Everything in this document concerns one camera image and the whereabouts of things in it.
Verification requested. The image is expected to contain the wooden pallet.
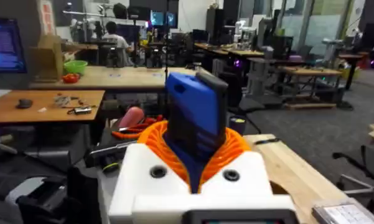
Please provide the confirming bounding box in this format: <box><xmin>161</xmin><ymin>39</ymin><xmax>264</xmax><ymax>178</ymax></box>
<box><xmin>284</xmin><ymin>102</ymin><xmax>337</xmax><ymax>111</ymax></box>

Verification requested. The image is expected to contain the clear plastic parts box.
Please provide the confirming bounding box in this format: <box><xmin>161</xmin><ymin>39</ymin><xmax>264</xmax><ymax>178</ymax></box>
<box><xmin>311</xmin><ymin>198</ymin><xmax>374</xmax><ymax>224</ymax></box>

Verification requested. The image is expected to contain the black computer mouse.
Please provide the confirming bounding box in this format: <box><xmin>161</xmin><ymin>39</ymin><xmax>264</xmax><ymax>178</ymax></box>
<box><xmin>16</xmin><ymin>98</ymin><xmax>34</xmax><ymax>110</ymax></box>

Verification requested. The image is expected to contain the brown wooden desk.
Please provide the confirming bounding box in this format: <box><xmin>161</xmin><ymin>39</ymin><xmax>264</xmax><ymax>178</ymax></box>
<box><xmin>0</xmin><ymin>90</ymin><xmax>106</xmax><ymax>124</ymax></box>

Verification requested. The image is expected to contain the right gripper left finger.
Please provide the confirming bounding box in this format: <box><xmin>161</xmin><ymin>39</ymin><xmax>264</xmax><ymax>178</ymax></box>
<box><xmin>108</xmin><ymin>120</ymin><xmax>193</xmax><ymax>224</ymax></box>

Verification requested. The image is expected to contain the brown cardboard box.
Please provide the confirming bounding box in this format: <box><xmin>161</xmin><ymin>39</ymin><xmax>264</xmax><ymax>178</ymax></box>
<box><xmin>29</xmin><ymin>34</ymin><xmax>65</xmax><ymax>82</ymax></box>

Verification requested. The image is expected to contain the computer monitor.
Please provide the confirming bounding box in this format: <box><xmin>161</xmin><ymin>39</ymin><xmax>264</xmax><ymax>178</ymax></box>
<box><xmin>0</xmin><ymin>17</ymin><xmax>28</xmax><ymax>74</ymax></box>

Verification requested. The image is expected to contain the person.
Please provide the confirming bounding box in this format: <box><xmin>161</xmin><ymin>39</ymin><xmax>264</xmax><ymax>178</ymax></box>
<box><xmin>101</xmin><ymin>21</ymin><xmax>133</xmax><ymax>53</ymax></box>

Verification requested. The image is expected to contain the metal shaft hand tool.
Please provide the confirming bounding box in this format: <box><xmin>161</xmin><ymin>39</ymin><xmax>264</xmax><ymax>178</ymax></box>
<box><xmin>89</xmin><ymin>140</ymin><xmax>138</xmax><ymax>157</ymax></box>

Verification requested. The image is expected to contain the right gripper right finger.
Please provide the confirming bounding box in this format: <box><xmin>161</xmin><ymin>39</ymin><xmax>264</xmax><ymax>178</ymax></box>
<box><xmin>199</xmin><ymin>126</ymin><xmax>274</xmax><ymax>196</ymax></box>

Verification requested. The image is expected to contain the long pale wooden table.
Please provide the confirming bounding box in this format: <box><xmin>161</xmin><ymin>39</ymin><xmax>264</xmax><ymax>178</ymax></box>
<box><xmin>29</xmin><ymin>65</ymin><xmax>208</xmax><ymax>91</ymax></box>

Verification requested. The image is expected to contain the heap of small parts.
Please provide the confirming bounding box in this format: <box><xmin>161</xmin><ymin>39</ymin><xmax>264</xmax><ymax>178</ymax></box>
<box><xmin>52</xmin><ymin>93</ymin><xmax>98</xmax><ymax>116</ymax></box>

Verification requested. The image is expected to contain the small wooden side table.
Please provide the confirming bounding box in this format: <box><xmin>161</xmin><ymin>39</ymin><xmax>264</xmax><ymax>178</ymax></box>
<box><xmin>281</xmin><ymin>66</ymin><xmax>344</xmax><ymax>100</ymax></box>

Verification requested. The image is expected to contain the blue electric screwdriver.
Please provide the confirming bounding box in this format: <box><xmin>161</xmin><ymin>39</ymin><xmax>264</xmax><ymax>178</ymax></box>
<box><xmin>162</xmin><ymin>69</ymin><xmax>230</xmax><ymax>194</ymax></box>

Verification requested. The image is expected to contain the red toy vegetable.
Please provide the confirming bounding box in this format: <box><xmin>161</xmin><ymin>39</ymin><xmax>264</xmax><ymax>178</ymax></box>
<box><xmin>61</xmin><ymin>73</ymin><xmax>81</xmax><ymax>85</ymax></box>

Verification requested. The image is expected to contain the pink rounded handle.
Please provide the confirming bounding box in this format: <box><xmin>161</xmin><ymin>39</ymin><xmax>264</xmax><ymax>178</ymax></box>
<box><xmin>118</xmin><ymin>106</ymin><xmax>146</xmax><ymax>129</ymax></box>

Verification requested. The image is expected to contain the green plastic bowl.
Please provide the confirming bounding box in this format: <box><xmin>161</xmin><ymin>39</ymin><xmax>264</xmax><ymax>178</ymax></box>
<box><xmin>63</xmin><ymin>59</ymin><xmax>89</xmax><ymax>76</ymax></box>

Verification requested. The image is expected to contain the small dark cup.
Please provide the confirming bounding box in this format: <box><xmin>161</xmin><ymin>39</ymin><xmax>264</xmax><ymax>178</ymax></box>
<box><xmin>228</xmin><ymin>115</ymin><xmax>247</xmax><ymax>136</ymax></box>

